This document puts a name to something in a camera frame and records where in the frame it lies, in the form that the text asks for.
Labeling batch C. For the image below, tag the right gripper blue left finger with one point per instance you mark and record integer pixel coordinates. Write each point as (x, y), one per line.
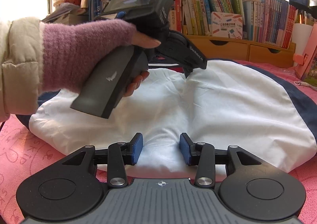
(136, 146)

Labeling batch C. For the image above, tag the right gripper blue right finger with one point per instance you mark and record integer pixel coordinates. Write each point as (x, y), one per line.
(185, 148)

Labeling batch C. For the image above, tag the navy white jacket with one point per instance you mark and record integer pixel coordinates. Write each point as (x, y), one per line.
(188, 115)

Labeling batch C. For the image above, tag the left hand purple glove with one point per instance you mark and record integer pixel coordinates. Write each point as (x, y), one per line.
(71, 52)

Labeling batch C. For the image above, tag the row of books left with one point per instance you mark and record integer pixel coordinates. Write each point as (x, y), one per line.
(178, 13)

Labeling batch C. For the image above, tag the row of books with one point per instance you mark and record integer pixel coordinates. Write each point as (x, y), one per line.
(178, 13)
(264, 21)

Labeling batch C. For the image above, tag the white printed cardboard box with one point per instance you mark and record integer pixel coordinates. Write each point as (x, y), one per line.
(227, 25)

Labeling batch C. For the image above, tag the wooden drawer organizer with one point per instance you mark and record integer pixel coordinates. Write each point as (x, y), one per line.
(239, 49)

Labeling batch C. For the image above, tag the row of books right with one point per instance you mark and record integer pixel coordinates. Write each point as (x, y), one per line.
(264, 21)

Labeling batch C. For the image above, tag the cream padded jacket sleeve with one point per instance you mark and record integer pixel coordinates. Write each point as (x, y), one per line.
(22, 49)

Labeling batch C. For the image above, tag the pink triangular house box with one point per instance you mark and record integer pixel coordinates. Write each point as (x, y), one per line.
(306, 62)

